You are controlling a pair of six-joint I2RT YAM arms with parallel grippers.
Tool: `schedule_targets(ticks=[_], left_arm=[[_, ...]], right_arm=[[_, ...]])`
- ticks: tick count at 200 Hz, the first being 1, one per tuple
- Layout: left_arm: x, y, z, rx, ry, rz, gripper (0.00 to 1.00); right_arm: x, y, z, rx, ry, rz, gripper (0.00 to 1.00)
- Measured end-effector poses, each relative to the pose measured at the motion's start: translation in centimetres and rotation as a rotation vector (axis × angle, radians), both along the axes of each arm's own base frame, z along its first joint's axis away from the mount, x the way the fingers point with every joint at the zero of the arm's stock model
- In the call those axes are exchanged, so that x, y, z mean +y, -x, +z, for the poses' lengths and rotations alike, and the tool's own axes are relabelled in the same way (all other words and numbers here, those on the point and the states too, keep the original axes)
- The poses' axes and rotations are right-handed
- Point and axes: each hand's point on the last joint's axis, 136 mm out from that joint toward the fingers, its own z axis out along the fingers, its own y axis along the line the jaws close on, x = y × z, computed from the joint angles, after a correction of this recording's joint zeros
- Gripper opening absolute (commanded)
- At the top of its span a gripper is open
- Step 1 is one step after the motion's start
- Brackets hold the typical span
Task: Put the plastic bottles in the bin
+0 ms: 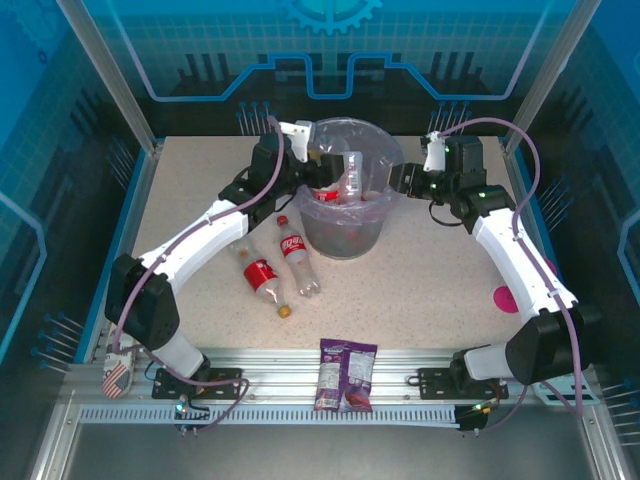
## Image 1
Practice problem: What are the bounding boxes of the grey bin with plastic liner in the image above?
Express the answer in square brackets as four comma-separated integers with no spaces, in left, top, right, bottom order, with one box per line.
[292,116,405,226]

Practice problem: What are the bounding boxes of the aluminium frame rail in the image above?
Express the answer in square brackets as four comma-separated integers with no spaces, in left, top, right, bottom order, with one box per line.
[64,344,551,409]

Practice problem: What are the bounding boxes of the aluminium frame bar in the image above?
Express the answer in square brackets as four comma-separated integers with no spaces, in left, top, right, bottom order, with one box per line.
[582,409,632,480]
[27,399,81,480]

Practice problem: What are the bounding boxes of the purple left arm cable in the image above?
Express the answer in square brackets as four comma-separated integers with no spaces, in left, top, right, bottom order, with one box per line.
[110,115,286,434]

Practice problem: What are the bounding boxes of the pink plastic goblet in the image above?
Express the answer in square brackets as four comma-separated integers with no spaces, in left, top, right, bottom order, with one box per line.
[492,258,557,315]

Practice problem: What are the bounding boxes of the black connector block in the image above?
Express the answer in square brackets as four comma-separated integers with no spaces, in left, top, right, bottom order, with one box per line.
[454,399,501,436]
[173,398,212,434]

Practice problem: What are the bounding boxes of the clear bottle white label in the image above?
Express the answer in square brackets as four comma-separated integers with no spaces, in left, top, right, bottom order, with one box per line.
[341,148,365,202]

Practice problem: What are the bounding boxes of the flag print can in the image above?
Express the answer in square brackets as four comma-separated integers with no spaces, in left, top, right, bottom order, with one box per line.
[101,324,136,400]

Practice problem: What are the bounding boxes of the purple snack bag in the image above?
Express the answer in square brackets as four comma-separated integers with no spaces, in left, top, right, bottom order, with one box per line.
[313,337,379,414]

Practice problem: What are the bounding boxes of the cola bottle orange cap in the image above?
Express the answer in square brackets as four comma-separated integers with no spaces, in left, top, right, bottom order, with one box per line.
[228,238,294,320]

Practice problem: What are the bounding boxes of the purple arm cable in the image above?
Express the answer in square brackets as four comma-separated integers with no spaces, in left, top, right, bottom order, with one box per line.
[432,117,587,434]
[110,115,286,434]

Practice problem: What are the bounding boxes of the aluminium frame post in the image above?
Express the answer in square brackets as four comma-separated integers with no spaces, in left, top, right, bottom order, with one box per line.
[55,0,164,154]
[509,0,599,146]

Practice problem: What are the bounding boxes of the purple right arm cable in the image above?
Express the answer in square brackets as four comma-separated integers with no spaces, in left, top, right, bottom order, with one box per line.
[432,117,587,434]

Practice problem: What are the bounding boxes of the white slotted cable duct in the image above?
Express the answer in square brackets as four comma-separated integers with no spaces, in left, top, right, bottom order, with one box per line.
[78,403,464,427]

